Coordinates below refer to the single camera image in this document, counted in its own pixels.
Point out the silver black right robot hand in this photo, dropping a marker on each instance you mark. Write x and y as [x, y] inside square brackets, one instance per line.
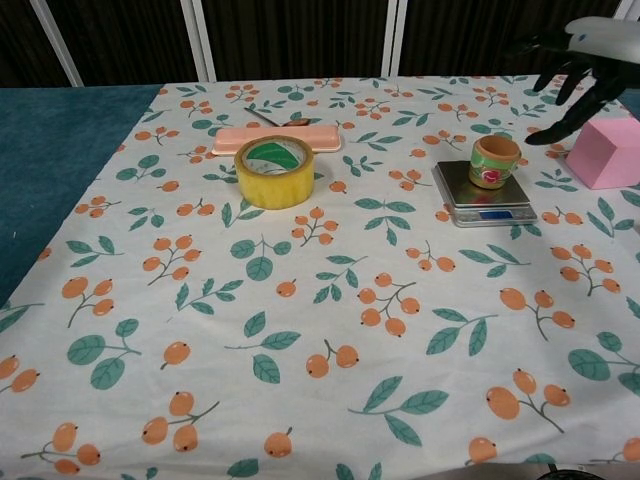
[607, 42]

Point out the small orange cup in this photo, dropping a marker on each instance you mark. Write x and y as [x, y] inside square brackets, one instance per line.
[492, 167]

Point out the silver digital kitchen scale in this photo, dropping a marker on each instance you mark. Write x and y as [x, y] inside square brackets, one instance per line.
[487, 205]

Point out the black ribbed partition panel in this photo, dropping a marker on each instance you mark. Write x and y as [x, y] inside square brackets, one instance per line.
[300, 37]
[500, 35]
[125, 40]

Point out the pink cube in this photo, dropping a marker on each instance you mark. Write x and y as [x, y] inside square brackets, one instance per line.
[607, 155]

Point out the pink oblong case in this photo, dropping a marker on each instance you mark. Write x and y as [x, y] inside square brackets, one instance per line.
[327, 137]

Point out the yellow tape roll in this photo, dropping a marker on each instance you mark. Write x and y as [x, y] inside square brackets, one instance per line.
[275, 185]

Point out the floral white tablecloth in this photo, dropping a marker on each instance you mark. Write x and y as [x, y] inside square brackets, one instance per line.
[310, 310]

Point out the teal table cover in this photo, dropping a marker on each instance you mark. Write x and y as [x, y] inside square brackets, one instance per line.
[55, 175]

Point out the white partition frame post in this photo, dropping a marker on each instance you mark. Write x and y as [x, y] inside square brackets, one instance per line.
[625, 9]
[57, 42]
[197, 40]
[393, 37]

